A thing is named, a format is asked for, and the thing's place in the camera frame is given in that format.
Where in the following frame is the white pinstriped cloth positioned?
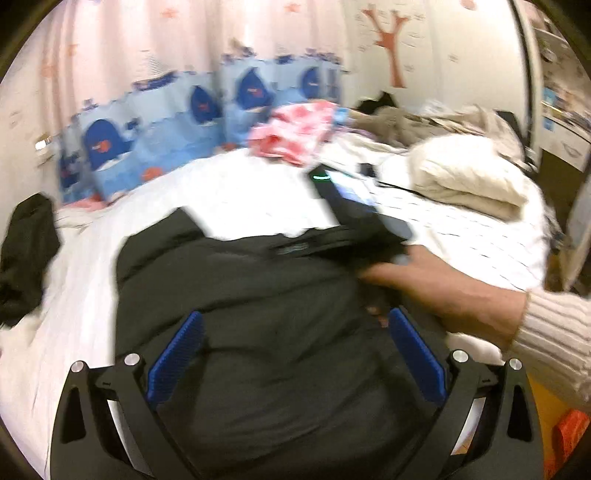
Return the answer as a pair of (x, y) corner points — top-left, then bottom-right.
(369, 182), (552, 291)

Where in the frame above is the cream knitted blanket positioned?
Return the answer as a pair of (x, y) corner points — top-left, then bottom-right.
(406, 134), (532, 221)

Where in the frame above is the beige clothes pile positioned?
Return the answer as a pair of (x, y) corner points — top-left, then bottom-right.
(344, 90), (527, 160)

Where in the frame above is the pink floral cloth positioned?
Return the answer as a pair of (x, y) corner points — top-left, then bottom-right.
(248, 100), (340, 167)

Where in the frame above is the black cable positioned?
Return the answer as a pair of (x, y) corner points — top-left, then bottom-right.
(358, 162), (430, 197)

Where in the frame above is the orange bag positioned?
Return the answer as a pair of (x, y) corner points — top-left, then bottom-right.
(542, 408), (591, 480)

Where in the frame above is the black cloth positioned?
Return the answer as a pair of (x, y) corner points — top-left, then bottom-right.
(0, 193), (62, 329)

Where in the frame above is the person's right hand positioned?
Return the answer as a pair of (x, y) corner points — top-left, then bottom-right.
(359, 244), (529, 346)

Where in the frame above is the pink star print curtain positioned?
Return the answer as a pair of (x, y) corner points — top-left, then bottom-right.
(0, 0), (352, 153)

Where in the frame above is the person's right forearm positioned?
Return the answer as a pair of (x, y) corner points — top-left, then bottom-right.
(508, 290), (591, 411)

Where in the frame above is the red tree wall sticker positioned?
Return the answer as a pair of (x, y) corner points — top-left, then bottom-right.
(361, 4), (413, 89)

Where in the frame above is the blue whale print curtain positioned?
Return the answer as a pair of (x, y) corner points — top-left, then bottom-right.
(54, 51), (345, 206)

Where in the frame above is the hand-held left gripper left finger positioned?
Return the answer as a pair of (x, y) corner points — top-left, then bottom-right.
(50, 310), (205, 480)

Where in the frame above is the black jacket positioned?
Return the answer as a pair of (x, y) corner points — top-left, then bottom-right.
(115, 207), (467, 480)

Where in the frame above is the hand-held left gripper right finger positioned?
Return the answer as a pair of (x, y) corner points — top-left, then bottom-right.
(388, 307), (543, 480)

